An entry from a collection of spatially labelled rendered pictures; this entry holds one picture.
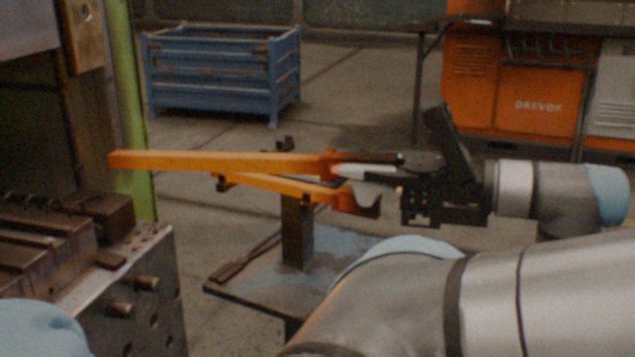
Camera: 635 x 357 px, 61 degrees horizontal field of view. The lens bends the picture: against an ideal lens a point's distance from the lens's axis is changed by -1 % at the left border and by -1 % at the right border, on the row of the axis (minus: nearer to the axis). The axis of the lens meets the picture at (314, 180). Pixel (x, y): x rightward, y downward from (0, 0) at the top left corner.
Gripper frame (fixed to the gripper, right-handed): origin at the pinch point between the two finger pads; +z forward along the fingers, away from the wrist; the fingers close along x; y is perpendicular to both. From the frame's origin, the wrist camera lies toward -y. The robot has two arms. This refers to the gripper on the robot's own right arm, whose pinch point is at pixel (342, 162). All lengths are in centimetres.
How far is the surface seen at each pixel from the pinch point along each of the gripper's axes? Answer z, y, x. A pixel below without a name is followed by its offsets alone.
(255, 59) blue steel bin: 153, 54, 332
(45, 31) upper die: 40.7, -18.5, -4.9
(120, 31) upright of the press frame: 56, -13, 33
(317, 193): 12.3, 18.4, 27.3
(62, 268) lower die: 42.1, 16.3, -11.2
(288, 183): 19.1, 17.8, 29.4
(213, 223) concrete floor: 114, 109, 166
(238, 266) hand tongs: 35, 43, 34
